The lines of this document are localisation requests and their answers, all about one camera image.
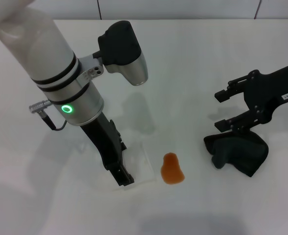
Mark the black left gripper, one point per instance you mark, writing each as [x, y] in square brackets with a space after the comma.
[104, 142]

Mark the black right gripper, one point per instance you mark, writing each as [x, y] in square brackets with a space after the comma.
[268, 93]

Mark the white paper cup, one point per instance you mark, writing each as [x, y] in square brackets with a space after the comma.
[143, 166]

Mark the dark blue rag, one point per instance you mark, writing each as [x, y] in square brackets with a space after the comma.
[244, 156]

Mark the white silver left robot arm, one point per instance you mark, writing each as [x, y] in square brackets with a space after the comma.
[43, 49]

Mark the brown water stain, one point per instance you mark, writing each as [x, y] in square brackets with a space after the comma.
[171, 171]

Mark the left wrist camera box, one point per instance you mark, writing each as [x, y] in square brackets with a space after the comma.
[121, 46]

